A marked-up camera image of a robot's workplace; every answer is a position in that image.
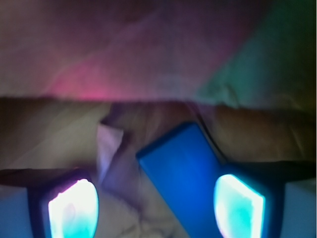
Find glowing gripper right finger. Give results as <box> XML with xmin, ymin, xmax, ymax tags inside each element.
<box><xmin>213</xmin><ymin>163</ymin><xmax>285</xmax><ymax>238</ymax></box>

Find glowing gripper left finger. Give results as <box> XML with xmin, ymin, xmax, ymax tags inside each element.
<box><xmin>27</xmin><ymin>171</ymin><xmax>99</xmax><ymax>238</ymax></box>

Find blue rectangular block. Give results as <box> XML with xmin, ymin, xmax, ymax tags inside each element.
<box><xmin>137</xmin><ymin>122</ymin><xmax>223</xmax><ymax>238</ymax></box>

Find brown paper bag tray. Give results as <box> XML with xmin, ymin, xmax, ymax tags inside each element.
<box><xmin>0</xmin><ymin>0</ymin><xmax>317</xmax><ymax>238</ymax></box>

